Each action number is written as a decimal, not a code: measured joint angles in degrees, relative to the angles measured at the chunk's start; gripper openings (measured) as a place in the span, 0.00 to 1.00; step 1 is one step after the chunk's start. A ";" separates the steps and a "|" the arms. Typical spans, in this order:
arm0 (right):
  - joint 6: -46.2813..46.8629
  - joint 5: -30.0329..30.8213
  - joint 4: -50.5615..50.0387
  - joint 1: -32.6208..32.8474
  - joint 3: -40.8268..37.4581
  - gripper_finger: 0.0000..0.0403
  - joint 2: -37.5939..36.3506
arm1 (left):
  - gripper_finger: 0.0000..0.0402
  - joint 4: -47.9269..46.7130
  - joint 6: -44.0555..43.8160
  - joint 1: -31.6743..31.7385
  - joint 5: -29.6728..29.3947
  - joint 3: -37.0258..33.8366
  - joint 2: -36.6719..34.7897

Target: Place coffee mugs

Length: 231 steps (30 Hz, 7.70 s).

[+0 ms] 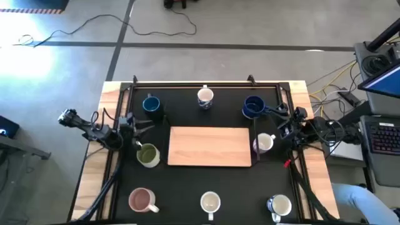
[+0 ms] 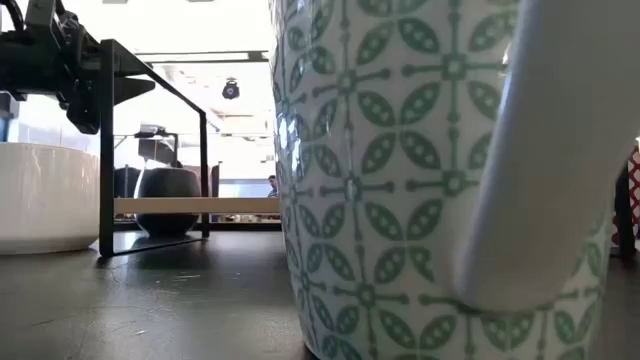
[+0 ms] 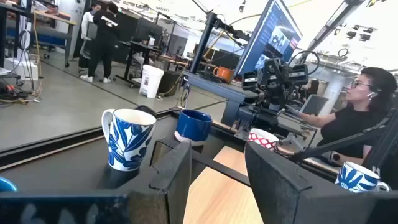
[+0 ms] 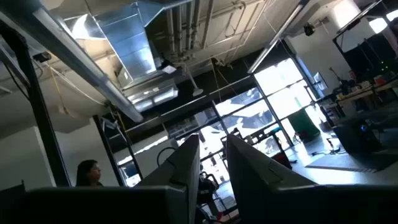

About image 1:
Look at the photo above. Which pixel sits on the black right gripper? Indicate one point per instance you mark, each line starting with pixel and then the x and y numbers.
pixel 286 129

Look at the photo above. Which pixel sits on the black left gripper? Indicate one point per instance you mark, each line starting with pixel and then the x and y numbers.
pixel 130 136

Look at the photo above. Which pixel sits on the teal blue mug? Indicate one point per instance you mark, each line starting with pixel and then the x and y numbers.
pixel 151 104

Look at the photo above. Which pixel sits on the dark navy mug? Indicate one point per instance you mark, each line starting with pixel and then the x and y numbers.
pixel 253 107

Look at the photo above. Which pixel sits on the white mug purple pattern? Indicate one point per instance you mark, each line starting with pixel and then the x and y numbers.
pixel 264 143

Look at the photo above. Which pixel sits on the wooden board rack black legs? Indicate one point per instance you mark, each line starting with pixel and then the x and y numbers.
pixel 209 146

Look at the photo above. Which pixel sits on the white mug blue floral print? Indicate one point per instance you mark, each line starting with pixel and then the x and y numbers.
pixel 205 95

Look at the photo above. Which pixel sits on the cream mug pink inside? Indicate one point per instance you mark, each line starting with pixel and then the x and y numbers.
pixel 140 200

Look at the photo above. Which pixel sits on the white mug blue pattern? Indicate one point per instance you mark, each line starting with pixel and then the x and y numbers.
pixel 280 205

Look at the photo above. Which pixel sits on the white mug green leaf pattern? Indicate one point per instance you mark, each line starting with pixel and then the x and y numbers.
pixel 210 202

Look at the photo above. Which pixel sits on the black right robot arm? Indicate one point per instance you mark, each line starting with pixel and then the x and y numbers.
pixel 322 128

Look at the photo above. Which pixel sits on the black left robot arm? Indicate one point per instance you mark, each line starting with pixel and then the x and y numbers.
pixel 93 131

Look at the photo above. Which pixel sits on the black table mat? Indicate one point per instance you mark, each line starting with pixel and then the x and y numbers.
pixel 187 181

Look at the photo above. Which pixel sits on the black power strip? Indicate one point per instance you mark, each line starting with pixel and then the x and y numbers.
pixel 350 98

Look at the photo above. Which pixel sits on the white booklet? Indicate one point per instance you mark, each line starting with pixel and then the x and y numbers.
pixel 347 151

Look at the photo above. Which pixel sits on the black support beam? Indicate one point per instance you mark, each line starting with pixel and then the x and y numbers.
pixel 359 111

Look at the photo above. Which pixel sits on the black keyboard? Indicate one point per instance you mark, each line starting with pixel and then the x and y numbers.
pixel 386 139

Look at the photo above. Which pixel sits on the blue lit monitor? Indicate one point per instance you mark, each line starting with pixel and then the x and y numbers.
pixel 386 82

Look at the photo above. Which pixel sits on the grey metal stand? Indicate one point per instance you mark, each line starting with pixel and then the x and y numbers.
pixel 28 150

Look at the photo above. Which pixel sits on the person's leg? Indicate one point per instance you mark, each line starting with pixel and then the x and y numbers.
pixel 359 200

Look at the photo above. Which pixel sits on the grey equipment cart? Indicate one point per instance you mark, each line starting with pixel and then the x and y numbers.
pixel 384 172

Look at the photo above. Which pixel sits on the black floor device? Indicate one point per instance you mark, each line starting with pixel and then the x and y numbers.
pixel 170 3

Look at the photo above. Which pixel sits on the black pole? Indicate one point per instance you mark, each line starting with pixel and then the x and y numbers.
pixel 384 36

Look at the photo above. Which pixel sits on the black box blue light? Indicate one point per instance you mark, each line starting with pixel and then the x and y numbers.
pixel 7 126

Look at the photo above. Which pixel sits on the dark mat hazard stripe edge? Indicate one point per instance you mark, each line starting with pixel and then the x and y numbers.
pixel 37 4

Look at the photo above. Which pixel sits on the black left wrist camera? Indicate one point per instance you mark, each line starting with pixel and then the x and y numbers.
pixel 127 120

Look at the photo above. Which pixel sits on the black frame clamp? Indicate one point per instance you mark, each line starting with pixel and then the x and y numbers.
pixel 251 80
pixel 135 79

